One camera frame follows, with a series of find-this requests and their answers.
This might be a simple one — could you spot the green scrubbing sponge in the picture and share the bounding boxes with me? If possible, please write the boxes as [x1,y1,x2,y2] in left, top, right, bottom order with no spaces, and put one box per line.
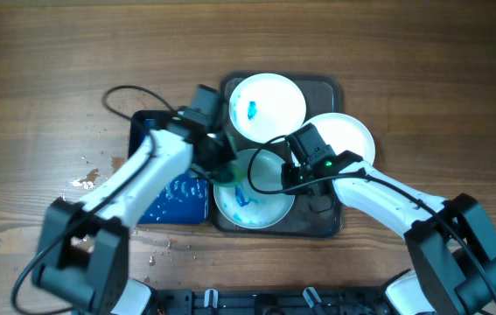
[211,160,246,187]

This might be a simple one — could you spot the grey white plate bottom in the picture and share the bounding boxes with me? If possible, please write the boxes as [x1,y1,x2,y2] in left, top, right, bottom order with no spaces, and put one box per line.
[213,149,295,229]

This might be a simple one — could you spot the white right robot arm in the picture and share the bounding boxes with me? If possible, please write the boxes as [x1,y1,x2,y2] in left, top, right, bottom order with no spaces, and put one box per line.
[283,124,496,314]

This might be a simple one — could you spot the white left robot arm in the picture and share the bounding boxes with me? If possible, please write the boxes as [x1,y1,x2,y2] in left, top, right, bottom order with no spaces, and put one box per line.
[24,117,235,314]

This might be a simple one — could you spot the dark brown serving tray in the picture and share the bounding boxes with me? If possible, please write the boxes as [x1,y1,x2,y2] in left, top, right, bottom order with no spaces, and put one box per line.
[208,71,344,239]

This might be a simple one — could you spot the blue tray with water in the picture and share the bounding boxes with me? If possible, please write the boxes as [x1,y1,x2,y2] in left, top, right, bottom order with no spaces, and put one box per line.
[128,110,209,224]

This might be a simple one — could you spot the pinkish white plate right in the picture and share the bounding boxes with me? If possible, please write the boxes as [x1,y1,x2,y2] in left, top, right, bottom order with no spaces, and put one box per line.
[300,113,376,165]

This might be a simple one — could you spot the white plate top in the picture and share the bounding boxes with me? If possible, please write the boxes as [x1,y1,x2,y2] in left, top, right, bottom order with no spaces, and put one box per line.
[228,73,307,144]

